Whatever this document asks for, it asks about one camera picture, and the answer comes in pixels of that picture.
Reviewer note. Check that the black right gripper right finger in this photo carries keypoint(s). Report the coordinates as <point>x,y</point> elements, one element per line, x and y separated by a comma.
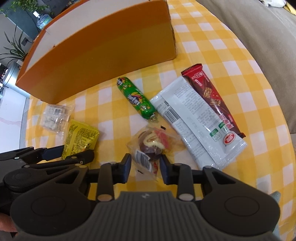
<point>178,174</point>

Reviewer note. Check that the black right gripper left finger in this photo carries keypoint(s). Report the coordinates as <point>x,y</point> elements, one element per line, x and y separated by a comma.
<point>111,174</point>

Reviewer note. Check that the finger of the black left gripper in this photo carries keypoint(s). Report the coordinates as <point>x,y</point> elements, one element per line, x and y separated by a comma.
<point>30,154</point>
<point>81,158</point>

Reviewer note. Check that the white long snack packet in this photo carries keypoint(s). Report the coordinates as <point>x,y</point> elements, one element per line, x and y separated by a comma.
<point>209,141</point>

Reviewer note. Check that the clear burger gummy packet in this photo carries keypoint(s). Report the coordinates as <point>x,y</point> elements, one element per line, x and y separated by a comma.
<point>147,146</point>

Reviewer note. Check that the person's left hand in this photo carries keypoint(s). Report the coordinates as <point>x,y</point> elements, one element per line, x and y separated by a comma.
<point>6,224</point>

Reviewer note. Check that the yellow snack packet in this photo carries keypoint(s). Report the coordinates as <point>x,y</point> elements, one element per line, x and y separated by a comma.
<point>80,137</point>

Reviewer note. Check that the yellow white checkered tablecloth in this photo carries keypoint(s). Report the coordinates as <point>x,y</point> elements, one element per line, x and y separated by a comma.
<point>268,161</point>

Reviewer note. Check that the clear pack of white candies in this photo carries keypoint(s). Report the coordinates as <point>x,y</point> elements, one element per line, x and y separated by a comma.
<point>55,118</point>

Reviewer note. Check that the green sausage snack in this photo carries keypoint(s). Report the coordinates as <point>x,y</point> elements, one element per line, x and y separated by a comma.
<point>136,98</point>

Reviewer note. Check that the red chocolate bar wrapper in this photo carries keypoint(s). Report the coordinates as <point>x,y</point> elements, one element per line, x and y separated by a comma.
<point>206,89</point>

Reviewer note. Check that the potted green plant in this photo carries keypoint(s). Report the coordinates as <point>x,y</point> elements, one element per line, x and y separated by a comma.
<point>15,44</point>

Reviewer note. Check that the orange cardboard box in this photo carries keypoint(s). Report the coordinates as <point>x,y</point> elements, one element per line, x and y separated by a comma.
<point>95,41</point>

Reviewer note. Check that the blue water jug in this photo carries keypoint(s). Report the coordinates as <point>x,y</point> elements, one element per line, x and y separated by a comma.
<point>42,20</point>

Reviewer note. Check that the beige sofa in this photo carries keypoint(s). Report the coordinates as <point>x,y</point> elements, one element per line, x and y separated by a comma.
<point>269,35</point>

